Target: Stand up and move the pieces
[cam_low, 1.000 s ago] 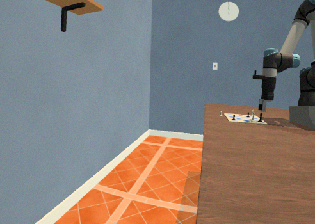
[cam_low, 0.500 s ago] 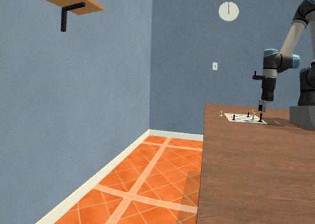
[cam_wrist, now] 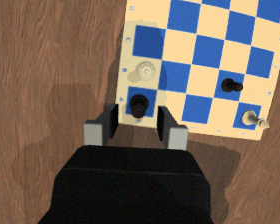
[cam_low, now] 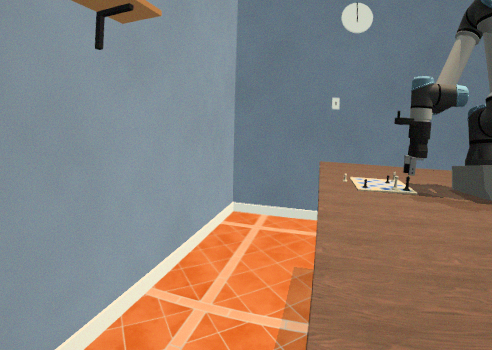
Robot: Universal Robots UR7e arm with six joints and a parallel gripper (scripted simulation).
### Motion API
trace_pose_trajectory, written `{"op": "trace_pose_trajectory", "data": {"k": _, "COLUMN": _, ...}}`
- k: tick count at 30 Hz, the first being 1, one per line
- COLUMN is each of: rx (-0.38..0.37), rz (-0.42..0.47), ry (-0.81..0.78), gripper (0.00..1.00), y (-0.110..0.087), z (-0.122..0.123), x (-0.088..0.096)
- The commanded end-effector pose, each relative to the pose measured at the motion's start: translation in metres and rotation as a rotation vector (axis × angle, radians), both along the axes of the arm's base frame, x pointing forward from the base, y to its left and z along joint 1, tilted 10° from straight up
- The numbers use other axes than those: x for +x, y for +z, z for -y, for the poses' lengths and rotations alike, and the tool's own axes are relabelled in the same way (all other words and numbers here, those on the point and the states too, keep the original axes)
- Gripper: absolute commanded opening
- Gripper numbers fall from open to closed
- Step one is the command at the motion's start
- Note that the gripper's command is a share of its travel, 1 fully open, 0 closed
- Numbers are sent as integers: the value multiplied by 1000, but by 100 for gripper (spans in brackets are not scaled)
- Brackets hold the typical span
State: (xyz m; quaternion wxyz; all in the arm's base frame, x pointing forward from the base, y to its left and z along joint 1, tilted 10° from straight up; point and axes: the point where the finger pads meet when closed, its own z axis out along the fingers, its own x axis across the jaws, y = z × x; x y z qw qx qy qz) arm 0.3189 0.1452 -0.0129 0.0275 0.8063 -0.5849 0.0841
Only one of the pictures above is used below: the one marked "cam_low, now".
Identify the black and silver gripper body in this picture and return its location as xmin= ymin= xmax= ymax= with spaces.
xmin=395 ymin=108 xmax=433 ymax=158

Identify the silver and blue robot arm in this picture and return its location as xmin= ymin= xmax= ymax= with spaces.
xmin=411 ymin=0 xmax=492 ymax=166

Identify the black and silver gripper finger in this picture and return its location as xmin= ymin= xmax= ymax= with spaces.
xmin=408 ymin=157 xmax=424 ymax=176
xmin=403 ymin=155 xmax=412 ymax=173

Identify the blue and cream chessboard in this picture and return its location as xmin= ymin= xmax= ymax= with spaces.
xmin=350 ymin=177 xmax=417 ymax=194

